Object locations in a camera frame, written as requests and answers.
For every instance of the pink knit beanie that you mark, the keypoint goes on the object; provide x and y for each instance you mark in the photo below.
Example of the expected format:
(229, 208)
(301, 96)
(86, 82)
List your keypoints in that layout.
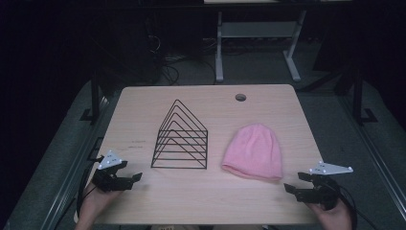
(255, 153)

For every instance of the light wooden table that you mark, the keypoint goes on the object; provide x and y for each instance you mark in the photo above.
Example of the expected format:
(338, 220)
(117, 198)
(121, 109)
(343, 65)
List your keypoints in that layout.
(198, 198)

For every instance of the grey metal desk frame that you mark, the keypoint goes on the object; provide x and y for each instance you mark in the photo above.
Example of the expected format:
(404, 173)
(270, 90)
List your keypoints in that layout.
(255, 29)

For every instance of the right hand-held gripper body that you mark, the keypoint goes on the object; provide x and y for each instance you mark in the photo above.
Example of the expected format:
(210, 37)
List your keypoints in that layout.
(324, 191)

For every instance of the person's right hand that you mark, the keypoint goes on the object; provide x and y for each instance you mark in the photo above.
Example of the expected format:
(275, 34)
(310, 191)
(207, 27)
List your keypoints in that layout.
(335, 218)

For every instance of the black metal stand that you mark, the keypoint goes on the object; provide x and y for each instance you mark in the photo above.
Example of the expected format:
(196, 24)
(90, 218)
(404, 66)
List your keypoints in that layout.
(94, 96)
(359, 99)

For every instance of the aluminium frame rail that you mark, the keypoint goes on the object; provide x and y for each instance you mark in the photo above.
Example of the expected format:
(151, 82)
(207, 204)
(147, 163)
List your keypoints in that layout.
(376, 153)
(68, 179)

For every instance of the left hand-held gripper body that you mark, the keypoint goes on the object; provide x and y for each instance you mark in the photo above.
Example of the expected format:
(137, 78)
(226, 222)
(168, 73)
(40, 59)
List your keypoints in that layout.
(110, 182)

